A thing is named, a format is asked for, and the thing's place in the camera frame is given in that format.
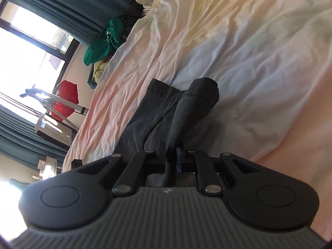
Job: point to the black pants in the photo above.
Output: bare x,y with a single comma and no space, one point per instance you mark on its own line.
155,114

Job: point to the pale yellow knit cloth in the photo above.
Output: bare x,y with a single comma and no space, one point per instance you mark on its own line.
99,70

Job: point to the garment steamer stand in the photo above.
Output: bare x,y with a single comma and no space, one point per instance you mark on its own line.
51,129

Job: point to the red cloth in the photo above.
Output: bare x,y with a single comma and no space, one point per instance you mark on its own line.
66,97

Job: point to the white vanity desk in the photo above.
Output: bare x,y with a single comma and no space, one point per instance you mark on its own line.
48,166

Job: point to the teal curtain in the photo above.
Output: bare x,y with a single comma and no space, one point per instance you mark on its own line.
64,7
23,137

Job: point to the bed with pastel sheet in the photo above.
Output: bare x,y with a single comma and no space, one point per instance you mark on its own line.
233,57

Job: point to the black clothes pile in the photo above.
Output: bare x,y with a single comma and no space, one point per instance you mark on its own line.
131,18

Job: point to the white cloth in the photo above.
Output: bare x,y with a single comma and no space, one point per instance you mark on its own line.
145,1

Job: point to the window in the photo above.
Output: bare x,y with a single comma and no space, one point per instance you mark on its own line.
28,46

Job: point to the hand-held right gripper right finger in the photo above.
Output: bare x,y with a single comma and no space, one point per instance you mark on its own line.
179,162

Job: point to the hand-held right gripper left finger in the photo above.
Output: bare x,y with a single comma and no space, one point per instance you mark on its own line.
160,159

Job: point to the green garment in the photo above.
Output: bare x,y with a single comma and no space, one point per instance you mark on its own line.
103,44

